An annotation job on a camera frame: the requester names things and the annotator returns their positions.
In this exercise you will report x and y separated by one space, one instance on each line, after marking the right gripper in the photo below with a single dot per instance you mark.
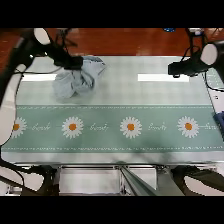
180 68

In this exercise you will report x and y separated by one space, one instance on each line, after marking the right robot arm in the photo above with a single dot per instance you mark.
213 55

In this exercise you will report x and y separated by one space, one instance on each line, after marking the dark blue garment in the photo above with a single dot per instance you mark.
220 122

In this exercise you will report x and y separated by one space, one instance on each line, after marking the light blue garment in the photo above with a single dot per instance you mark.
78 81

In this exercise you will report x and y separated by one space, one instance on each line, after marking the silver frame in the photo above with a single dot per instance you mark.
133 181

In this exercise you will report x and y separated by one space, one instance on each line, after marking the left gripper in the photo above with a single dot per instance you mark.
74 62

